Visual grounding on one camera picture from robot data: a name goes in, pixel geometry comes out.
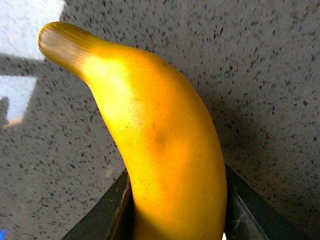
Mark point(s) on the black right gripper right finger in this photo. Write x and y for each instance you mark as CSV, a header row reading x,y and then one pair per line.
x,y
250,217

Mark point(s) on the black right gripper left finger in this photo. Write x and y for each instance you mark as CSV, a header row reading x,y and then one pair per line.
x,y
111,218

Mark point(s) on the yellow banana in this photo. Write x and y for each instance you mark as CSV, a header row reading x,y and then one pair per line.
x,y
162,128

